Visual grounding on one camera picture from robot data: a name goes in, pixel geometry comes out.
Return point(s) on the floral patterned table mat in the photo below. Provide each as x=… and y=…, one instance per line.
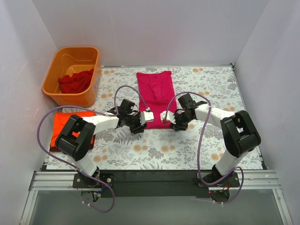
x=164, y=148

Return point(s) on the red t shirt in bin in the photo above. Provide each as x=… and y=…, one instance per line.
x=77, y=83

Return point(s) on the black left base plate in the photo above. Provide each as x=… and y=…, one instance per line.
x=81, y=181

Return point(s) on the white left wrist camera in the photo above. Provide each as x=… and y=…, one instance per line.
x=146, y=117

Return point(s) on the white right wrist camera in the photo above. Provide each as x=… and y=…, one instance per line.
x=167, y=117

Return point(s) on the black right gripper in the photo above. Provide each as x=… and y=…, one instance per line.
x=177, y=122

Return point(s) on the aluminium frame rail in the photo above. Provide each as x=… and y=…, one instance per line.
x=63, y=180

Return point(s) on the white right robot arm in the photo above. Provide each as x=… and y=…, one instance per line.
x=239, y=133

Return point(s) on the folded dark red t shirt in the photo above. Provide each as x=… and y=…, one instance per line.
x=91, y=145

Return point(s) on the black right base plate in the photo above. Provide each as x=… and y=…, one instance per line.
x=231, y=180

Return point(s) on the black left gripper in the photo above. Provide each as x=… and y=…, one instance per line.
x=136, y=124

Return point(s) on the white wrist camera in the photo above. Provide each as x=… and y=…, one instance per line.
x=146, y=117
x=167, y=117

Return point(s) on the folded orange t shirt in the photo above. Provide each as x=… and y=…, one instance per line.
x=59, y=122

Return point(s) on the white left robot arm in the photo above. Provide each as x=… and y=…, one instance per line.
x=78, y=132

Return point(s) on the orange plastic bin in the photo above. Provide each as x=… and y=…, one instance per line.
x=71, y=60

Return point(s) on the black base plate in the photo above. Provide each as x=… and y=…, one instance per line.
x=81, y=181
x=231, y=180

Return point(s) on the magenta t shirt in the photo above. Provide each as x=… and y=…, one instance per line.
x=156, y=91

